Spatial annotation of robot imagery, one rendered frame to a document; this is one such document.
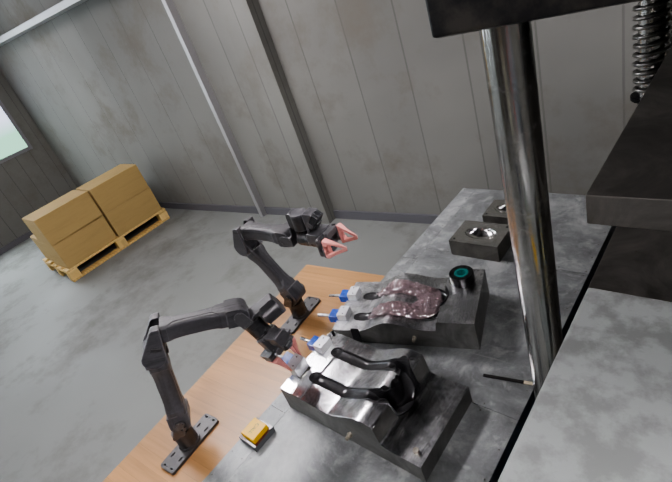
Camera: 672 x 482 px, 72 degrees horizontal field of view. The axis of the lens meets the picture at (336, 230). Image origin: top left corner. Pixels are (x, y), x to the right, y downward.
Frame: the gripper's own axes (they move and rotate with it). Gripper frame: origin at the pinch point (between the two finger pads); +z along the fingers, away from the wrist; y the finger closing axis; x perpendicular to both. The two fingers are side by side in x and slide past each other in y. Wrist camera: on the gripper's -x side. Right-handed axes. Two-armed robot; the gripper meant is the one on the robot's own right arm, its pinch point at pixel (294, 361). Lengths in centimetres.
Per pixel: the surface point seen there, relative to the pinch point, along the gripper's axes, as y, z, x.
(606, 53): 216, 32, -26
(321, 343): 10.3, 4.4, 0.1
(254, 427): -21.1, 4.8, 6.1
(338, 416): -8.0, 10.0, -20.8
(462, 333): 33, 26, -32
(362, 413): -5.3, 10.1, -29.2
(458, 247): 75, 27, -6
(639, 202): 20, -23, -103
